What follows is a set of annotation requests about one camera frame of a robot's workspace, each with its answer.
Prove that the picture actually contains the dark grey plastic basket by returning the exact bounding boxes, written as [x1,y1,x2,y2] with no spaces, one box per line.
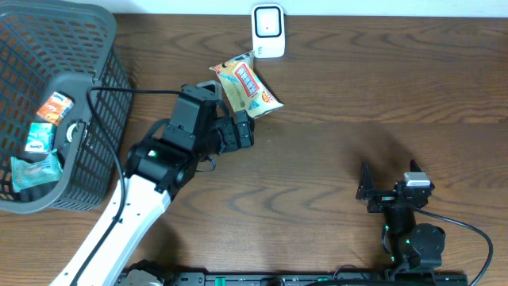
[1,1,133,214]

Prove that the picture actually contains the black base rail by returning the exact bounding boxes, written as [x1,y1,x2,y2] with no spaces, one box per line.
[118,271,469,286]

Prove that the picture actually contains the teal tissue pack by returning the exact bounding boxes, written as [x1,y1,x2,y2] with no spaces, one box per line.
[25,122,56,153]

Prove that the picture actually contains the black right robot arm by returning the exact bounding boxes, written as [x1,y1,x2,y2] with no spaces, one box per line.
[356,160,445,280]

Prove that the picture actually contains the orange tissue pack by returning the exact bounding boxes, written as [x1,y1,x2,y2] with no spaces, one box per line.
[37,91,75,126]

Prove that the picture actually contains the teal wet wipe packet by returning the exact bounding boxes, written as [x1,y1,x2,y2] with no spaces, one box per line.
[10,149,63,193]

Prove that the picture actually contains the white barcode scanner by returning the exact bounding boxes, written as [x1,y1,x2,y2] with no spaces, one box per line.
[251,4,286,59]

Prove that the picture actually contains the yellow white snack bag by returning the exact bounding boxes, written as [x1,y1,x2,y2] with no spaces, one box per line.
[210,51,283,119]

